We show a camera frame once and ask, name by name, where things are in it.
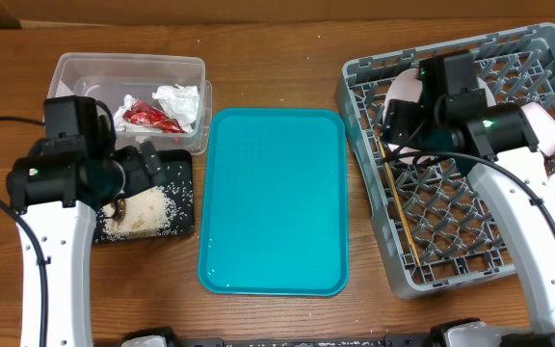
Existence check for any white tissue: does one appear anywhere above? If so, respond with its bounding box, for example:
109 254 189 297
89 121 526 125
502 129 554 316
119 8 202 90
114 85 200 134

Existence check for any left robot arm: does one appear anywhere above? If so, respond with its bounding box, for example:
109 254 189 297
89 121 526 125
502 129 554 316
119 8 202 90
6 95 167 346

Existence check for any large white plate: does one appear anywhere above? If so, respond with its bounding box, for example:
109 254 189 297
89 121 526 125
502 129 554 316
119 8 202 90
383 68 496 165

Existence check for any black plastic tray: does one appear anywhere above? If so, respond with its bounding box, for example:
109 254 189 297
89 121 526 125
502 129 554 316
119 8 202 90
92 148 196 245

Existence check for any red snack wrapper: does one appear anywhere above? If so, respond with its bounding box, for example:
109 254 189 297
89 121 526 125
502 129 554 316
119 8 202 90
122 100 185 133

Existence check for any small white plate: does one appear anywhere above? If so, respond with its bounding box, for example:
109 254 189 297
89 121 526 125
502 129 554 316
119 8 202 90
521 102 555 157

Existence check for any gold foil wrapper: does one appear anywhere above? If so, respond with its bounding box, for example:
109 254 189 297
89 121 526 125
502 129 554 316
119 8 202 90
111 199 125 221

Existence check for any clear plastic waste bin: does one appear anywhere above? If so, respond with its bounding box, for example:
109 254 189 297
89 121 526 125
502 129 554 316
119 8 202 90
47 52 213 155

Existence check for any teal serving tray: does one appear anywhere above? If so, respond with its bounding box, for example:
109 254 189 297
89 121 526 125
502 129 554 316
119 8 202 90
198 108 349 297

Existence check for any grey dishwasher rack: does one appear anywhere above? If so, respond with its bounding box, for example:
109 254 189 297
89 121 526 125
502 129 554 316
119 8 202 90
335 23 555 299

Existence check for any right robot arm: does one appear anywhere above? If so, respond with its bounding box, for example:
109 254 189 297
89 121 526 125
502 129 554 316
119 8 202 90
381 50 555 346

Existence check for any wooden chopstick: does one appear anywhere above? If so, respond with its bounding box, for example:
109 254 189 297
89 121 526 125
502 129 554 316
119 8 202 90
379 140 421 268

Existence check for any cooked white rice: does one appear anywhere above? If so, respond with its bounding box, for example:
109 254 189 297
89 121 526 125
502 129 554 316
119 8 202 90
98 163 195 241

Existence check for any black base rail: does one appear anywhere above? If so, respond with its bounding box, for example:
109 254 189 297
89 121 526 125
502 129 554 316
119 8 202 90
166 333 428 347

